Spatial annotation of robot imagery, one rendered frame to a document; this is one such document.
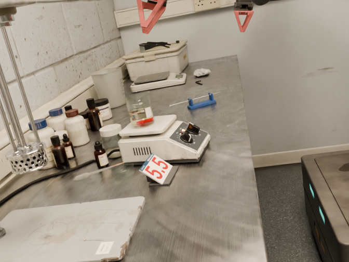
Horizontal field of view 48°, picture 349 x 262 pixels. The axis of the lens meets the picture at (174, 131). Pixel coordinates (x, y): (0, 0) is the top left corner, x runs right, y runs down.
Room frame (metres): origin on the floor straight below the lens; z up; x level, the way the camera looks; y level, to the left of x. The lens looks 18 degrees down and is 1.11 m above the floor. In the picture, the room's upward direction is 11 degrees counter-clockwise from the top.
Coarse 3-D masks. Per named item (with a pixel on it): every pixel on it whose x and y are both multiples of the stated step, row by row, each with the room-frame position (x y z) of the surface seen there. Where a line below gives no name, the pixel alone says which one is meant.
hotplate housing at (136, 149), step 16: (176, 128) 0.94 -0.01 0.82; (128, 144) 0.91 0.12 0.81; (144, 144) 0.90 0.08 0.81; (160, 144) 0.88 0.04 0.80; (176, 144) 0.87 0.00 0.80; (208, 144) 0.95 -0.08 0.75; (128, 160) 0.92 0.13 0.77; (144, 160) 0.90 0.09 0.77; (176, 160) 0.87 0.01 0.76; (192, 160) 0.86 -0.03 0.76
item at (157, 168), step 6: (156, 156) 0.87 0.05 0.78; (150, 162) 0.83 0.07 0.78; (156, 162) 0.84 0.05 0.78; (162, 162) 0.85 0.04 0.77; (144, 168) 0.80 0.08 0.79; (150, 168) 0.81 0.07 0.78; (156, 168) 0.82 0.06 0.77; (162, 168) 0.83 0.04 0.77; (150, 174) 0.79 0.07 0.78; (156, 174) 0.80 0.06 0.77; (162, 174) 0.81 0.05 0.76
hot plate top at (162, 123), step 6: (156, 120) 0.97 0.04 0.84; (162, 120) 0.96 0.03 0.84; (168, 120) 0.95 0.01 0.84; (174, 120) 0.97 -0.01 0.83; (126, 126) 0.97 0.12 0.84; (150, 126) 0.93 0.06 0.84; (156, 126) 0.92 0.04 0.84; (162, 126) 0.91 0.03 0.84; (168, 126) 0.92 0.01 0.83; (120, 132) 0.93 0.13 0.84; (126, 132) 0.92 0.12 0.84; (132, 132) 0.91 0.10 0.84; (138, 132) 0.91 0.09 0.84; (144, 132) 0.90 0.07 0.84; (150, 132) 0.89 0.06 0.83; (156, 132) 0.89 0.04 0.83; (162, 132) 0.89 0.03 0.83
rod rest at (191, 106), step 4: (212, 96) 1.36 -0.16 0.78; (208, 100) 1.38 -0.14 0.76; (212, 100) 1.36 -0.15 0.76; (192, 104) 1.34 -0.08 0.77; (196, 104) 1.35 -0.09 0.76; (200, 104) 1.34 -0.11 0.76; (204, 104) 1.35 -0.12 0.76; (208, 104) 1.35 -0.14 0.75; (188, 108) 1.36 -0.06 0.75; (192, 108) 1.33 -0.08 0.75
